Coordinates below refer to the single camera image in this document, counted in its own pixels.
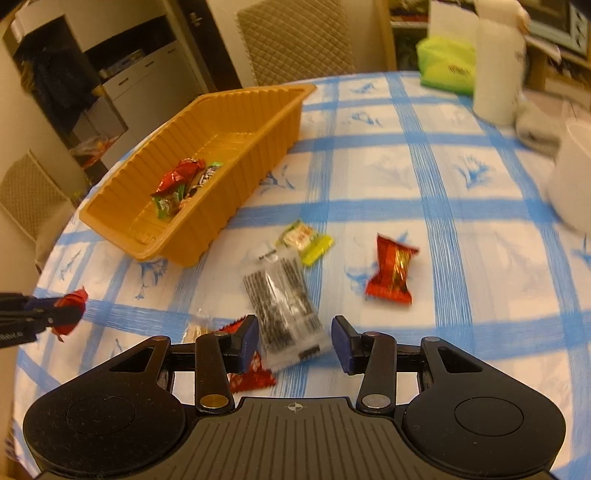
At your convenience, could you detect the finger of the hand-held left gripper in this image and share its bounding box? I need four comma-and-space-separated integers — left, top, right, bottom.
0, 301, 86, 332
0, 292, 62, 311

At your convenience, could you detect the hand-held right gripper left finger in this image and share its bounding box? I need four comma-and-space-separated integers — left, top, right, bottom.
108, 315, 259, 415

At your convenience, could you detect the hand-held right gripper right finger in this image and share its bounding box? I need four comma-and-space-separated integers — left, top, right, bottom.
331, 315, 485, 411

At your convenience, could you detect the red twisted candy packet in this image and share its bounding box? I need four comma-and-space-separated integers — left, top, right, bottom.
52, 287, 89, 343

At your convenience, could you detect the small red sawtooth-edged packet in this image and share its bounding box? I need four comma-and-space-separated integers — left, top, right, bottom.
217, 318, 278, 394

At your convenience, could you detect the clear black snack packet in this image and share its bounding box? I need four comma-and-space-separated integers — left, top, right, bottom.
240, 247, 334, 374

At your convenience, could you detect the large red snack packet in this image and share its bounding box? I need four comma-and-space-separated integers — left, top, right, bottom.
365, 233, 420, 306
154, 158, 206, 195

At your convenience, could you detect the yellow green candy packet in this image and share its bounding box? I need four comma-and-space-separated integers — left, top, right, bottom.
276, 220, 334, 266

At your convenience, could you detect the orange plastic tray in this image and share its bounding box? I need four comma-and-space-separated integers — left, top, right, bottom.
78, 84, 317, 268

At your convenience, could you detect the quilted beige chair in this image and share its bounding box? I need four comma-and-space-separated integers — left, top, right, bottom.
235, 0, 357, 88
0, 150, 77, 273

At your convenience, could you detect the red plastic bag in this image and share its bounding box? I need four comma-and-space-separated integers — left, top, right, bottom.
69, 134, 116, 169

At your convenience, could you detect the blue white checked tablecloth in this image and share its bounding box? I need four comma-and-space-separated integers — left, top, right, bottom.
14, 71, 591, 480

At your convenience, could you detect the white cabinet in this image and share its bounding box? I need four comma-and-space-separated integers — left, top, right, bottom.
9, 11, 208, 153

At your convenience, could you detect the white cup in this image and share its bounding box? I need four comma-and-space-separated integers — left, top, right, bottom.
546, 117, 591, 236

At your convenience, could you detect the green tissue box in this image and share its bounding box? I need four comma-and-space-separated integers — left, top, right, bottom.
416, 0, 478, 95

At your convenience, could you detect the dark door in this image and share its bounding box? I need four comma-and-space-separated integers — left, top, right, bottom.
161, 0, 245, 93

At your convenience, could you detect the wooden shelf unit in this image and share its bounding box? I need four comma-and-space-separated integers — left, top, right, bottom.
374, 0, 591, 93

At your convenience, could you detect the white thermos bottle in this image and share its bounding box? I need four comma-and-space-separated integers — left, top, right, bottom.
472, 0, 527, 126

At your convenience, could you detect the light blue toaster oven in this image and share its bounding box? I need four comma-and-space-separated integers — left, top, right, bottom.
526, 0, 591, 51

